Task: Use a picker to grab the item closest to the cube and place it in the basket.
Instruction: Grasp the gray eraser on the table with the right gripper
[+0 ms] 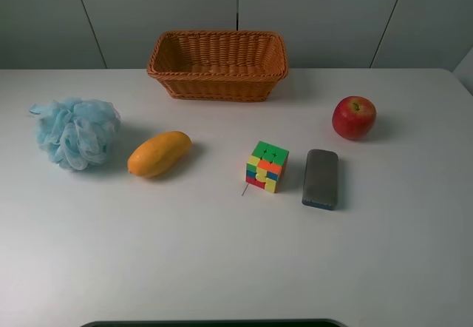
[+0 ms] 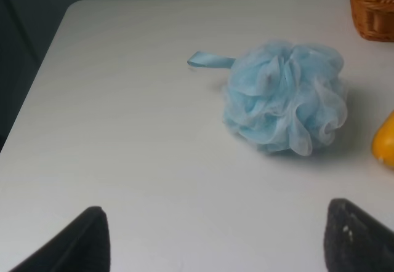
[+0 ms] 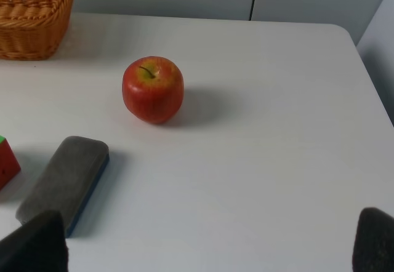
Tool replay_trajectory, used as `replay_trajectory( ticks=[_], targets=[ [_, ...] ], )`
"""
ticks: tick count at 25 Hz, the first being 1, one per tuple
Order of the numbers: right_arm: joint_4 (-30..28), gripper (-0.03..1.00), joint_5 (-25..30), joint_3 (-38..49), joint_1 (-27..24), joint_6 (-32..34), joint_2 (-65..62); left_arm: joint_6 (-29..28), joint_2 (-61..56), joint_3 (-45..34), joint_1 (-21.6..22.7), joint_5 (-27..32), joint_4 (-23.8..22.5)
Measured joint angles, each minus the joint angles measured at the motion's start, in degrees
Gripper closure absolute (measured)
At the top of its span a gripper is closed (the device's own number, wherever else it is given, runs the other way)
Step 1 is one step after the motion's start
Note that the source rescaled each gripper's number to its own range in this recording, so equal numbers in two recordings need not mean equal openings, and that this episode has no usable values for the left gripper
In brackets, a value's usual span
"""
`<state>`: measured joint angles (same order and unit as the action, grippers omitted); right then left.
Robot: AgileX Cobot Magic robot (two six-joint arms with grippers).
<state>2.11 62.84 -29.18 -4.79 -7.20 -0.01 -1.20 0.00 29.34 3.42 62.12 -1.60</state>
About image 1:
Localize grey felt board eraser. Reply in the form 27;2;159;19
302;149;338;211

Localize colourful puzzle cube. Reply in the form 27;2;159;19
245;141;289;193

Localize orange wicker basket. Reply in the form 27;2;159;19
147;30;289;102

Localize yellow orange mango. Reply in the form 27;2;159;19
127;131;192;178

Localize red apple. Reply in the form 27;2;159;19
332;96;377;141

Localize blue mesh bath loofah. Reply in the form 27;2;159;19
29;98;120;171

